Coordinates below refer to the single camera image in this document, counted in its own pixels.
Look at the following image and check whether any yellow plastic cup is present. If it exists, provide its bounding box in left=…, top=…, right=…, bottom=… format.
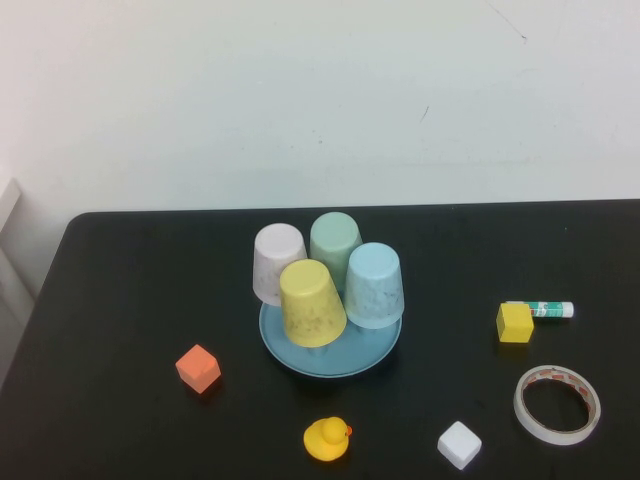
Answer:
left=278, top=258, right=348, bottom=347

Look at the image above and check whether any mint green plastic cup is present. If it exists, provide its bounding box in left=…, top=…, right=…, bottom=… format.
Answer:
left=309, top=211, right=364, bottom=294

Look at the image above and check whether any orange cube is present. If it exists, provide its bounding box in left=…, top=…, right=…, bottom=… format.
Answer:
left=174, top=343, right=222, bottom=396

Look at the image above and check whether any white green glue stick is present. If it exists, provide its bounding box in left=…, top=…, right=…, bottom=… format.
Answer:
left=504, top=300, right=575, bottom=320

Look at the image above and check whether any yellow rubber duck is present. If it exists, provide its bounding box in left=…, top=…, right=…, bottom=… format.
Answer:
left=302, top=416, right=354, bottom=462

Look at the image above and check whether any pale pink plastic cup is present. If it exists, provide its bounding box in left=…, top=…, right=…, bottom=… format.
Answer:
left=251, top=223, right=309, bottom=307

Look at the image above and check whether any white side panel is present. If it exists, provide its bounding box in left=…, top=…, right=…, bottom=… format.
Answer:
left=0, top=177, right=39, bottom=386

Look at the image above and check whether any light blue plastic cup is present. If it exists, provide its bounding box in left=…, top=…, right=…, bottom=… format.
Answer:
left=342, top=242, right=405, bottom=330

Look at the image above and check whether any yellow cube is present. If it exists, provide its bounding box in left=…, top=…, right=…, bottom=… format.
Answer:
left=495, top=302, right=535, bottom=344

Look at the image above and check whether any white cube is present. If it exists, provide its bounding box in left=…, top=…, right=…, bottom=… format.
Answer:
left=436, top=420, right=483, bottom=471

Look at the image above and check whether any white tape roll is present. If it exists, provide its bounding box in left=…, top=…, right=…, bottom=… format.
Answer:
left=513, top=364, right=602, bottom=447

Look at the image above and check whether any blue cup stand with pegs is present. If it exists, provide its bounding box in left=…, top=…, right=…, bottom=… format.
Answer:
left=258, top=299, right=403, bottom=379

